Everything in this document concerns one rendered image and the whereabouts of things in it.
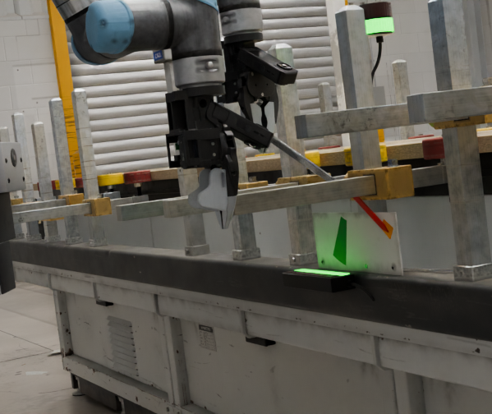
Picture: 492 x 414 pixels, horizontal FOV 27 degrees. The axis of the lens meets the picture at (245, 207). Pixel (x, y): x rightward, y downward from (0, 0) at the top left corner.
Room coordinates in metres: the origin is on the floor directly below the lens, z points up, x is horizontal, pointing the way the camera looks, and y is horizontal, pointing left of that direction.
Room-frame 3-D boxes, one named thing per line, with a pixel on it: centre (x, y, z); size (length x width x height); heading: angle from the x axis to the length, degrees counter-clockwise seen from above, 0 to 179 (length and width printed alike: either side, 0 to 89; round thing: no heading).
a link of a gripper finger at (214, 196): (1.52, 0.04, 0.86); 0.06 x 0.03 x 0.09; 116
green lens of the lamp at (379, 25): (1.72, -0.25, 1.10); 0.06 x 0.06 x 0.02
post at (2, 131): (3.95, 0.88, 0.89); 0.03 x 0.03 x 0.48; 26
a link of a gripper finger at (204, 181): (1.55, 0.06, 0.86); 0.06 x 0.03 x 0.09; 116
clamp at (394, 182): (1.68, -0.22, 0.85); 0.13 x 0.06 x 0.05; 26
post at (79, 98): (3.05, 0.45, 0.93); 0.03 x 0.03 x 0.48; 26
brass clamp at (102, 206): (3.03, 0.44, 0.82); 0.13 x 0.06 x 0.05; 26
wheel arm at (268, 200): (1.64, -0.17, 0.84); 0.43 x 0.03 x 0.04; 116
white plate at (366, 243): (1.72, -0.17, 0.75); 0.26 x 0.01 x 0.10; 26
